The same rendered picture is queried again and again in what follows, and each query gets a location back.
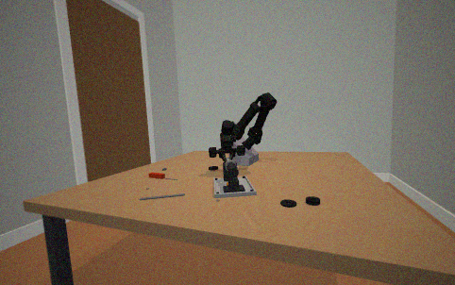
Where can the red-handled screwdriver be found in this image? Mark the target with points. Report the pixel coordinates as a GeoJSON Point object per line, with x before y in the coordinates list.
{"type": "Point", "coordinates": [157, 175]}

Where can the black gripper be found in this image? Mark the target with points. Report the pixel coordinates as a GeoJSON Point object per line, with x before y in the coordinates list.
{"type": "Point", "coordinates": [227, 148]}

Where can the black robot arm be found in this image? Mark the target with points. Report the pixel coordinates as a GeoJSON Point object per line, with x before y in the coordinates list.
{"type": "Point", "coordinates": [268, 102]}

